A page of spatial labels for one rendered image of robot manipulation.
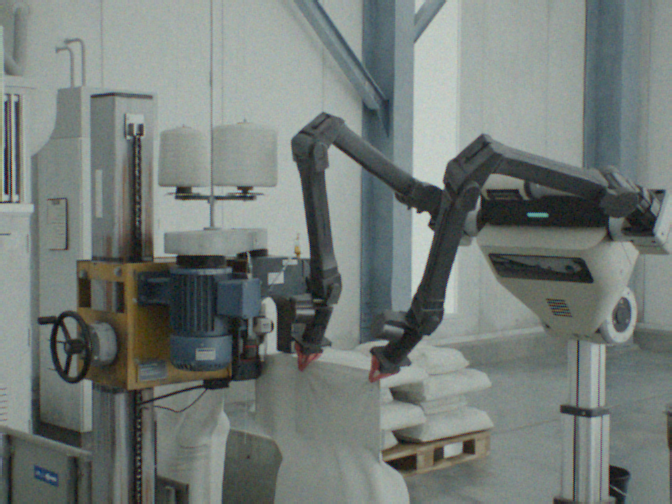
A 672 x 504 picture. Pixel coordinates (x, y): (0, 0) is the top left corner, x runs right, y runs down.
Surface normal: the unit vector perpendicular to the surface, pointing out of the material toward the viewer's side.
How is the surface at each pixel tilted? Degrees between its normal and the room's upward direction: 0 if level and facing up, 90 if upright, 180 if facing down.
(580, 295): 130
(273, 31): 90
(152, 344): 90
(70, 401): 90
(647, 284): 90
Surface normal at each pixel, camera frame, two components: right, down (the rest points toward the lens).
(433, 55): 0.69, 0.04
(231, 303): -0.38, 0.04
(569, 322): -0.55, 0.67
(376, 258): -0.72, 0.04
